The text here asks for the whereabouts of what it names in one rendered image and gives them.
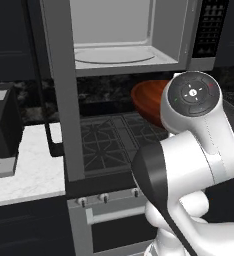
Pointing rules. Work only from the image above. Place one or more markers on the black gas hob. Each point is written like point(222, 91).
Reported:
point(105, 143)

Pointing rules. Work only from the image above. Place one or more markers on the grey microwave door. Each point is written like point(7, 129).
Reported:
point(64, 83)

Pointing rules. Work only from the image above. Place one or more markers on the dark base cupboard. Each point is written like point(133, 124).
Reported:
point(29, 230)

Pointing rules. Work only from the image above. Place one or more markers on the black boxy countertop appliance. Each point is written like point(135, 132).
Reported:
point(2, 133)

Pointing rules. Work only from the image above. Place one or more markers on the glass microwave turntable plate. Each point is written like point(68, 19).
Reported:
point(112, 56)

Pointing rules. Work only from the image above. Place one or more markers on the steel microwave oven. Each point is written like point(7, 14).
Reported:
point(169, 30)

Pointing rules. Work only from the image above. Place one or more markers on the steel oven door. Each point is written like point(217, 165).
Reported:
point(115, 233)

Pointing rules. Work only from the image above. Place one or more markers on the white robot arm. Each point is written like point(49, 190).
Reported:
point(195, 156)

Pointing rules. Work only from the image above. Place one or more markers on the steel oven knob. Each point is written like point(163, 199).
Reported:
point(135, 192)
point(82, 201)
point(104, 198)

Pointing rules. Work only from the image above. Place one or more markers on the red-brown wooden bowl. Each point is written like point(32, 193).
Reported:
point(149, 100)

